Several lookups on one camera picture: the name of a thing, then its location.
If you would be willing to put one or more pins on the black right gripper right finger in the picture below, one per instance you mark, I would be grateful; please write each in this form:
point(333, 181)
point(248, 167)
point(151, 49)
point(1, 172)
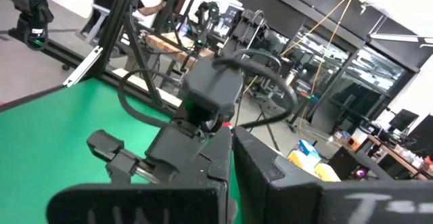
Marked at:
point(338, 200)

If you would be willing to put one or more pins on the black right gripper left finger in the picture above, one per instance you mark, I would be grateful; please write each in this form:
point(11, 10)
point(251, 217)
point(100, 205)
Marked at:
point(135, 203)

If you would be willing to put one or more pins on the black background robot arm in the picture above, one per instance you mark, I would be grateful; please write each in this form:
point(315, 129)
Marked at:
point(32, 14)
point(204, 14)

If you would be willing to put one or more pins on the yellow cardboard box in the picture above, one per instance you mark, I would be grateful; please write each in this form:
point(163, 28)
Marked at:
point(299, 161)
point(326, 173)

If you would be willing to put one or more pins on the blue cardboard box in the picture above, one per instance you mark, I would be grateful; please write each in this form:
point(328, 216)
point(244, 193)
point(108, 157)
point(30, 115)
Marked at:
point(308, 148)

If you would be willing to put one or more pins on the wooden background desk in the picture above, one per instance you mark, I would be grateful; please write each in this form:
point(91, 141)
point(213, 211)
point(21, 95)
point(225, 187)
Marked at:
point(399, 159)

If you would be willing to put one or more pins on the wooden background table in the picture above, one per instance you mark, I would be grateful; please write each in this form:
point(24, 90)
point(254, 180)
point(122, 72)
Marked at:
point(165, 45)

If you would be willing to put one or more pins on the black background monitor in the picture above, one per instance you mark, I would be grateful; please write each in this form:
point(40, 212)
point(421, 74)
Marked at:
point(402, 119)

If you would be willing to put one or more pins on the person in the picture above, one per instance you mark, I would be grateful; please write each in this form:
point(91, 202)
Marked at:
point(149, 10)

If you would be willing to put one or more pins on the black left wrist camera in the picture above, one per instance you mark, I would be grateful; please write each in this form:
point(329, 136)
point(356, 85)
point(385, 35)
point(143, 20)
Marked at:
point(211, 85)

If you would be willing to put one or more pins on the white corner bracket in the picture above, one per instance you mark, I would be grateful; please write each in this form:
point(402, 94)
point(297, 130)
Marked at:
point(84, 66)

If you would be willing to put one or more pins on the black aluminium table frame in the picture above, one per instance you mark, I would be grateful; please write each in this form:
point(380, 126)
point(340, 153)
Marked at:
point(113, 27)

